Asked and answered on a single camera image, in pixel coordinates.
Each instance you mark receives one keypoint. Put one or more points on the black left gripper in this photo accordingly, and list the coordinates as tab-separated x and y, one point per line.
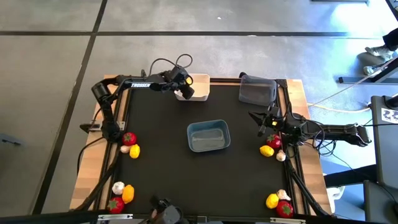
174	84

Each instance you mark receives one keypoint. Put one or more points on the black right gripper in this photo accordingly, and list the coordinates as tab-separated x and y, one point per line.
278	126

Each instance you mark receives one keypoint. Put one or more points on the yellow toy lemon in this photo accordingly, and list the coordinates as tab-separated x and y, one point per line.
135	152
266	151
272	201

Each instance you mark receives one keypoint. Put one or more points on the white toy garlic bulb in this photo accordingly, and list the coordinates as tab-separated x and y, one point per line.
125	149
118	188
280	155
283	195

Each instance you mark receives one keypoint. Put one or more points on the orange-yellow toy lemon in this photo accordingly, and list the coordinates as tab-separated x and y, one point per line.
128	194

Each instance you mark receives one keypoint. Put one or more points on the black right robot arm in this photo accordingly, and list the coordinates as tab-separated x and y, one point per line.
335	130

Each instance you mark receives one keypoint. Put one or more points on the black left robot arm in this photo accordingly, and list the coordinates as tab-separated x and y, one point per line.
107	109

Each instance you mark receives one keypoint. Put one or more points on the white plastic basket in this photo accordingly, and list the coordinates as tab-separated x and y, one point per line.
202	87

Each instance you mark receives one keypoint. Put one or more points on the clear grey plastic basket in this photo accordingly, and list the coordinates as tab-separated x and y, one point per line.
258	91

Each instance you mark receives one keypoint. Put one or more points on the black clamp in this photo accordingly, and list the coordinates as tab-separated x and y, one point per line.
143	74

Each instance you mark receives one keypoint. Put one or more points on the blue plastic basket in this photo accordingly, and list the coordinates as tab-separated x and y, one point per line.
208	140

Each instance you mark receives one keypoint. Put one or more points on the red tomato lower right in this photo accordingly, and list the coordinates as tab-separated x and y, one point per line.
284	209

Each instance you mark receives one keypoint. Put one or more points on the white object under table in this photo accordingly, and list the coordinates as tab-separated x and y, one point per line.
335	194

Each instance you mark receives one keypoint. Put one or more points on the person's shoe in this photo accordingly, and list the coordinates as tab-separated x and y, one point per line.
377	51
373	69

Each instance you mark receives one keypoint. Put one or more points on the grey cart top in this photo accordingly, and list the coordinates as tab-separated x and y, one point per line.
385	140

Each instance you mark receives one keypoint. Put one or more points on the dark grey cabinet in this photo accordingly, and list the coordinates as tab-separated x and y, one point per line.
381	202

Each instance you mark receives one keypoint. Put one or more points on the person's leg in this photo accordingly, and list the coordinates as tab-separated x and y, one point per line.
391	39

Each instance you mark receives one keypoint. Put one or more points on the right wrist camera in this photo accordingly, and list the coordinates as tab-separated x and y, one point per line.
273	111

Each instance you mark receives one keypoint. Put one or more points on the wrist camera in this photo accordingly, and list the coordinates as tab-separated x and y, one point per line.
178	73
273	111

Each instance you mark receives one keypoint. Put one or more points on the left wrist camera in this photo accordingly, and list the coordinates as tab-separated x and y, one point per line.
178	73

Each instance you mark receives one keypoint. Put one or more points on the silver frame bracket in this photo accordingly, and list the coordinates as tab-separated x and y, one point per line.
115	216
287	220

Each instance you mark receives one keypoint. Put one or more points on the black desk leg frame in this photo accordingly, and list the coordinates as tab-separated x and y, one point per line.
354	80

